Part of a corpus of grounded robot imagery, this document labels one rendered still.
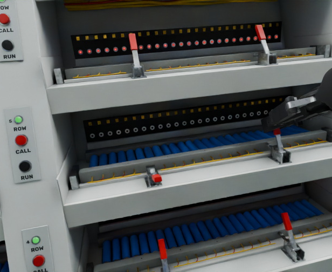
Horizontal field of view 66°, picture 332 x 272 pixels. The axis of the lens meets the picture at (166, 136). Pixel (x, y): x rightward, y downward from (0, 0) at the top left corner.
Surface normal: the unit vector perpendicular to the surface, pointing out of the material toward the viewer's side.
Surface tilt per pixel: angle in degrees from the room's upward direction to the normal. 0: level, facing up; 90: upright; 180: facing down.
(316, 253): 19
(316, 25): 90
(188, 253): 109
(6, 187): 90
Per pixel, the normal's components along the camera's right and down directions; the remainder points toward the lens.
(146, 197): 0.21, 0.30
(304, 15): -0.97, 0.14
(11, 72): 0.18, -0.02
